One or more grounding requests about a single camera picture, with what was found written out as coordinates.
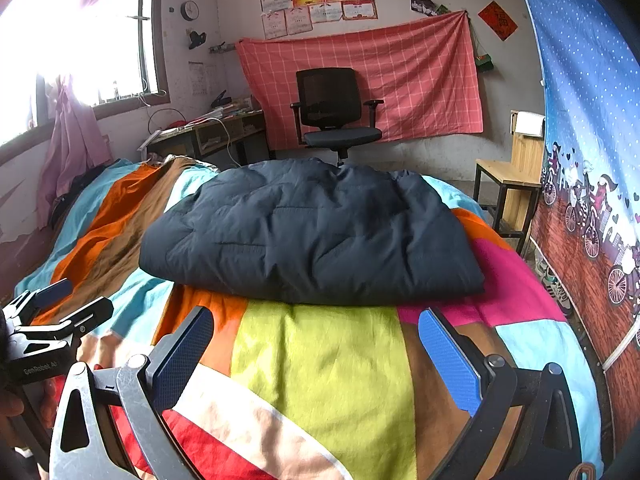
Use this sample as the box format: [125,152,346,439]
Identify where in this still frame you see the white box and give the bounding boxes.
[515,112,545,136]

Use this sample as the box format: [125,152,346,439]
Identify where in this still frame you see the colourful patchwork bedsheet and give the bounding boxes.
[15,155,603,480]

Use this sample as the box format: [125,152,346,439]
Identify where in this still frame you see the dark cloth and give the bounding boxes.
[50,162,113,226]

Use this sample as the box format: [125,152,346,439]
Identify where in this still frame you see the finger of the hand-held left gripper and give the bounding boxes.
[12,277,75,313]
[30,296,115,347]

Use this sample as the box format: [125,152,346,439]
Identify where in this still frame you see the white wall calendar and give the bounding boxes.
[189,61,207,96]

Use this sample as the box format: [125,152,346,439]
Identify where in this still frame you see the person's left hand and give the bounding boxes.
[0,377,66,431]

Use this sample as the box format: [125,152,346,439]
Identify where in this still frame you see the window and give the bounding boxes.
[0,0,171,146]

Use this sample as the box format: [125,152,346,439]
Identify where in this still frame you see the black office chair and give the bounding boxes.
[290,67,385,167]

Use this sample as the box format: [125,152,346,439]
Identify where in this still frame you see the blue printed bicycle curtain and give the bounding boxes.
[510,0,640,411]

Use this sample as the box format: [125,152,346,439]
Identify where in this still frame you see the group of wall certificates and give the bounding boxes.
[259,0,396,41]

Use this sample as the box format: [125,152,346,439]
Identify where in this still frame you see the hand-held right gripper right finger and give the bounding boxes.
[418,306,583,480]

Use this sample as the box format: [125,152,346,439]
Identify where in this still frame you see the dark navy padded jacket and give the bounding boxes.
[139,157,486,308]

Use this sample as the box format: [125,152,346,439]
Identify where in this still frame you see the wall photos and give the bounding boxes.
[410,0,451,17]

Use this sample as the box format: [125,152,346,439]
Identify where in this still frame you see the white striped sneaker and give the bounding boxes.
[532,250,558,286]
[547,280,573,318]

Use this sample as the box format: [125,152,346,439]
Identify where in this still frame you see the white cable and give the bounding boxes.
[205,117,241,168]

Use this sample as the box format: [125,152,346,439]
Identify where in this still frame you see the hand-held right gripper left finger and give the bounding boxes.
[49,305,215,480]

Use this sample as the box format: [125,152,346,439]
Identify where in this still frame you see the wooden chair with black frame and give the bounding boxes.
[472,110,546,253]

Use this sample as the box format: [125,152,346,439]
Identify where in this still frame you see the red diamond wall decoration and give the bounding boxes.
[477,1,518,42]

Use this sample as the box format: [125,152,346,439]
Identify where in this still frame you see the cluttered wooden desk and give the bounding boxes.
[145,105,268,168]

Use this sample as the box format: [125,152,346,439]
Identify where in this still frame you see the red checked wall cloth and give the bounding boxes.
[235,10,485,151]

